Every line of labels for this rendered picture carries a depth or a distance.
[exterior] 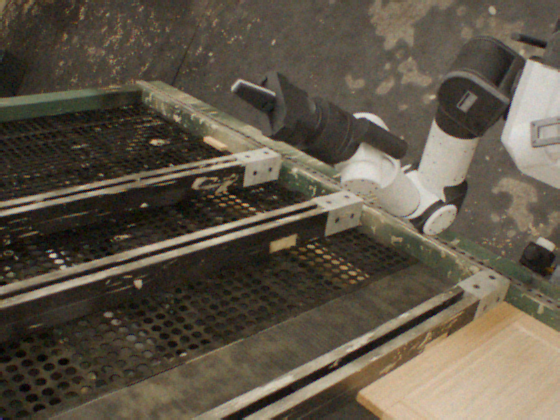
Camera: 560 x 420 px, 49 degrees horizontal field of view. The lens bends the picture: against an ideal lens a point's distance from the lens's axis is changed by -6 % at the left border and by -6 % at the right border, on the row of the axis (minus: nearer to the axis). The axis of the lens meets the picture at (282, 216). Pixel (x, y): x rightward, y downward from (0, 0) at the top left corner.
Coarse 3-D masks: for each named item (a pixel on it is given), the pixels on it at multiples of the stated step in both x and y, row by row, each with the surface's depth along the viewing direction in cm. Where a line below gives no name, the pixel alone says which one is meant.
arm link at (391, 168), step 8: (376, 120) 104; (384, 160) 111; (392, 160) 110; (384, 168) 111; (392, 168) 110; (400, 168) 111; (384, 176) 110; (392, 176) 109; (400, 176) 111; (384, 184) 109; (392, 184) 110; (376, 192) 112; (384, 192) 111
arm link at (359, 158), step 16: (352, 128) 97; (368, 128) 96; (384, 128) 99; (352, 144) 97; (368, 144) 101; (384, 144) 99; (400, 144) 100; (320, 160) 100; (336, 160) 99; (352, 160) 100; (368, 160) 100; (352, 176) 100; (368, 176) 100; (352, 192) 105; (368, 192) 104
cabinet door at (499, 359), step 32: (480, 320) 126; (512, 320) 127; (448, 352) 115; (480, 352) 117; (512, 352) 118; (544, 352) 119; (384, 384) 105; (416, 384) 106; (448, 384) 107; (480, 384) 108; (512, 384) 109; (544, 384) 110; (384, 416) 99; (416, 416) 98; (448, 416) 100; (480, 416) 101; (512, 416) 101; (544, 416) 102
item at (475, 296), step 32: (480, 288) 127; (416, 320) 115; (448, 320) 116; (352, 352) 103; (384, 352) 104; (416, 352) 112; (288, 384) 94; (320, 384) 95; (352, 384) 100; (224, 416) 86; (256, 416) 87; (288, 416) 90; (320, 416) 97
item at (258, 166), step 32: (224, 160) 168; (256, 160) 170; (64, 192) 138; (96, 192) 140; (128, 192) 145; (160, 192) 152; (192, 192) 159; (0, 224) 126; (32, 224) 131; (64, 224) 137
